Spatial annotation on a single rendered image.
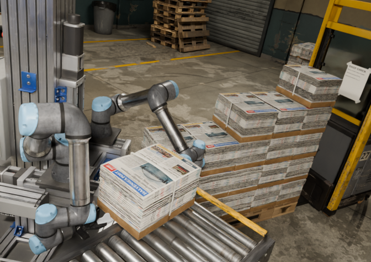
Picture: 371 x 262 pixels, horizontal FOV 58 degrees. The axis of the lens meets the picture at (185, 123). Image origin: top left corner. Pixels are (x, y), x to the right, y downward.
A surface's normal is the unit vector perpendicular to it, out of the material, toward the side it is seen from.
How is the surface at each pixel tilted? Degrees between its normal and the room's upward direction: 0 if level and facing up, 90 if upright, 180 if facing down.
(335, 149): 90
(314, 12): 90
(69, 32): 90
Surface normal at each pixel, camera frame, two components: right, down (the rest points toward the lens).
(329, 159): -0.86, 0.07
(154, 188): 0.14, -0.89
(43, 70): -0.11, 0.40
